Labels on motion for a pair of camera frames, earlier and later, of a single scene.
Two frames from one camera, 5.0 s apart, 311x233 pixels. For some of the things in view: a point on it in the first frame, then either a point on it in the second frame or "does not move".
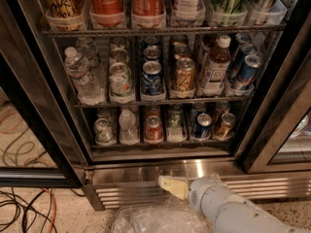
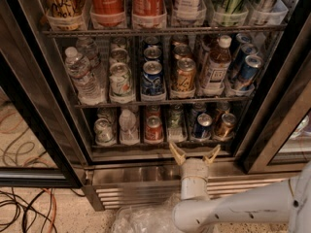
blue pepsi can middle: (152, 81) does not move
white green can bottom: (104, 135) does not move
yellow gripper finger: (177, 185) → (180, 158)
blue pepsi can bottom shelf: (203, 125) does not move
